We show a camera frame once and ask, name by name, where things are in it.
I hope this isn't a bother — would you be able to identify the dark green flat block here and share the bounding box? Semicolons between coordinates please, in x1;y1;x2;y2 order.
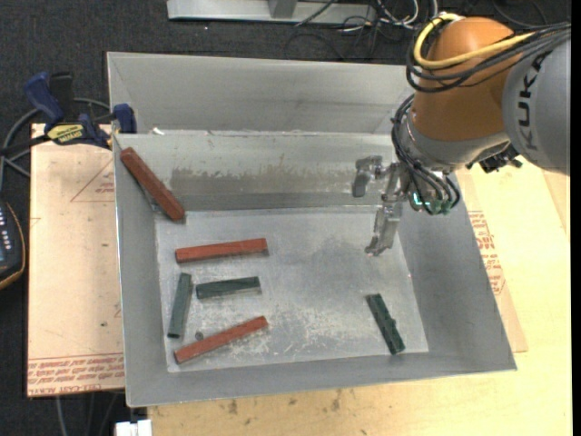
195;275;263;301
166;272;194;340
365;293;407;356

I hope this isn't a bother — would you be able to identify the brown cardboard board, red print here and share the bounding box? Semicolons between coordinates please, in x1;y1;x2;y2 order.
26;123;530;399

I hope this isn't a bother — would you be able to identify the red-brown flat block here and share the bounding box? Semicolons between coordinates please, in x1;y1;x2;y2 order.
119;146;186;223
174;237;270;264
172;315;270;366

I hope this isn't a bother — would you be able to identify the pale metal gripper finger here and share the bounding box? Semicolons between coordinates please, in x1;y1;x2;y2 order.
351;154;385;199
364;201;404;258

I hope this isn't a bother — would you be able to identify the grey metal bin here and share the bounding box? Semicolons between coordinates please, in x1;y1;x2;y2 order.
106;51;518;409

